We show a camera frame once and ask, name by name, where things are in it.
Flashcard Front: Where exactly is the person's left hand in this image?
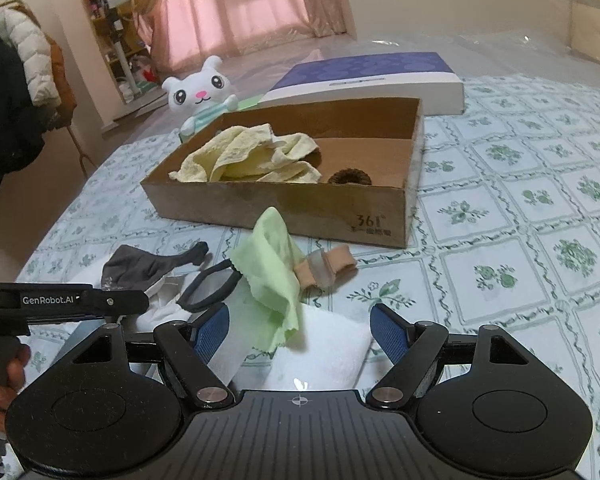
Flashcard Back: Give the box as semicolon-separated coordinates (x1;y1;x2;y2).
0;346;32;432

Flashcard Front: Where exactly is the white towel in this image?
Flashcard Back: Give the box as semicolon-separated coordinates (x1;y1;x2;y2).
212;305;373;391

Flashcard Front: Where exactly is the brown cardboard box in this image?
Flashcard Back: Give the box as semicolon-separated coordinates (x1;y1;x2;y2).
140;97;426;250

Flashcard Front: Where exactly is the wooden bookshelf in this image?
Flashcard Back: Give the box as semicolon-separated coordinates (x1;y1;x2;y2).
70;0;151;106

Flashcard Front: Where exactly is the white sock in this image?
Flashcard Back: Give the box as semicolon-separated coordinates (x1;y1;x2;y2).
100;272;201;341

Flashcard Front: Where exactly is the white plush bunny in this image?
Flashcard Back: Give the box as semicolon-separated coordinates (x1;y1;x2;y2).
161;56;240;141

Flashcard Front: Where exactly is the white puffer jacket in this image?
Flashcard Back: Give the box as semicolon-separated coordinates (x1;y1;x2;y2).
0;7;53;108

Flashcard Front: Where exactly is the black jacket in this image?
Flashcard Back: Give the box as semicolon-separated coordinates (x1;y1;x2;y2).
0;19;46;206

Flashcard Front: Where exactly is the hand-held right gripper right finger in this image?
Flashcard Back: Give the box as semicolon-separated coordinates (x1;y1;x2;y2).
367;304;528;411

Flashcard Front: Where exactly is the black hair band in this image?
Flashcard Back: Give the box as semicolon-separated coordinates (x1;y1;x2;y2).
176;258;243;309

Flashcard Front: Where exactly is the purple and white flat box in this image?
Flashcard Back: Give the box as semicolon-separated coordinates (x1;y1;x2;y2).
257;51;465;117

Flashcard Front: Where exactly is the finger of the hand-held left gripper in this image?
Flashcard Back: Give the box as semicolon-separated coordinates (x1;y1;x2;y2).
79;286;151;321

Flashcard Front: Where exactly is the pink curtain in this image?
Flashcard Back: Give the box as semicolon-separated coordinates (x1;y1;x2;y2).
135;0;358;73

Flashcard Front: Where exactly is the light green cloth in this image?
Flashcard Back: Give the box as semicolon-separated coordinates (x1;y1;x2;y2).
229;207;306;350

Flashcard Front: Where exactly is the grey fabric cap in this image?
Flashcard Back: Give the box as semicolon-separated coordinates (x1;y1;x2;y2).
101;241;211;292

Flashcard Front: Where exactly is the brown hair tie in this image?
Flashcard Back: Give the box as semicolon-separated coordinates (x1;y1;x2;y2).
326;167;373;187

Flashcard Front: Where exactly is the wooden coat rack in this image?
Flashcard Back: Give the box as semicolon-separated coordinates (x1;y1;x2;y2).
0;0;98;178

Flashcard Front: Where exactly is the yellow towel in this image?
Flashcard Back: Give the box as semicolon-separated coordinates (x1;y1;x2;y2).
168;124;323;184

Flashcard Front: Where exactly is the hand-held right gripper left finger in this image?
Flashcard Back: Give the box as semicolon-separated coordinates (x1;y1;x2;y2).
72;304;233;408

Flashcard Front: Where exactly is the beige sock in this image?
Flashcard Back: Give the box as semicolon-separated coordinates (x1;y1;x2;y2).
294;246;352;288

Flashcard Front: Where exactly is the brown jacket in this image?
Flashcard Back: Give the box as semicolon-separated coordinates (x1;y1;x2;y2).
45;35;78;126

